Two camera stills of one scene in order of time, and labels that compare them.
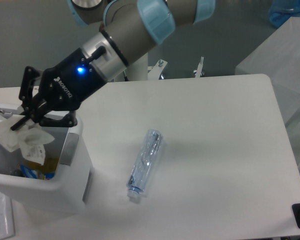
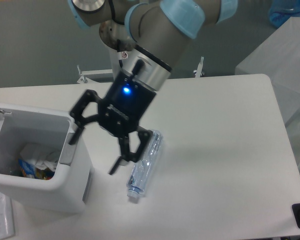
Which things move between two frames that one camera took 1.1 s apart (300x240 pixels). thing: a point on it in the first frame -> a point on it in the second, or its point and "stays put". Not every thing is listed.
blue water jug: (280, 11) stays put
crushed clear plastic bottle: (144, 163) stays put
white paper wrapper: (28, 137) -> (37, 155)
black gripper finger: (70, 120) -> (125, 154)
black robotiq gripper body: (68, 81) -> (126, 101)
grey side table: (284, 57) stays put
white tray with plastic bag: (1, 218) stays put
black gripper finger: (32, 107) -> (90, 96)
